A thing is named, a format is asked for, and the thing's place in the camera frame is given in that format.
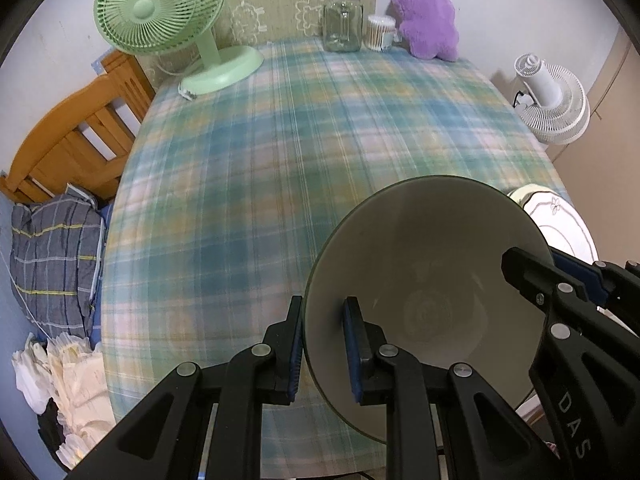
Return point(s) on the white fan plug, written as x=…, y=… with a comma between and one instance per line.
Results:
x=186, y=92

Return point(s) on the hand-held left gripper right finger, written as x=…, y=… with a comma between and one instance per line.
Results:
x=352, y=350

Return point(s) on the plaid tablecloth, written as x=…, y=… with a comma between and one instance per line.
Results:
x=250, y=160

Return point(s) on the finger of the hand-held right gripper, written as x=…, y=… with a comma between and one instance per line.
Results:
x=582, y=272
x=530, y=272

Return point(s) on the purple plush toy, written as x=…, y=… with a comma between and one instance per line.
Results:
x=425, y=20

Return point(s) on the green desk fan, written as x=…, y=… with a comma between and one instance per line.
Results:
x=150, y=10

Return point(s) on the white crumpled cloth pile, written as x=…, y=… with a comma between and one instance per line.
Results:
x=75, y=385

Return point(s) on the grey floral ceramic bowl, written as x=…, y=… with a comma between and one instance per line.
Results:
x=425, y=240

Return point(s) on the white standing fan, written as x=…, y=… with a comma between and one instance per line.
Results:
x=555, y=105

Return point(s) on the beige door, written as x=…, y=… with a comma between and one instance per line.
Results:
x=615, y=135

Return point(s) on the white plate with red pattern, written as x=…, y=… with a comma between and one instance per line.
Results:
x=565, y=230

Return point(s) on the wooden chair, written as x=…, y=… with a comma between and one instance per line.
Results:
x=55, y=140

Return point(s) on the glass jar with dark lid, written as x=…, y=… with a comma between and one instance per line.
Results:
x=342, y=25

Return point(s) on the grey blue plaid cloth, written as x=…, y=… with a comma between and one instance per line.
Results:
x=50, y=250

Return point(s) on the round yellow floral plate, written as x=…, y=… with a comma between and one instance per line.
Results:
x=525, y=191

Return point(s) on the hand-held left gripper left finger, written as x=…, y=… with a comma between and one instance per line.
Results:
x=295, y=350

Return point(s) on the cotton swab container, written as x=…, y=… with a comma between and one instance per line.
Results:
x=380, y=35

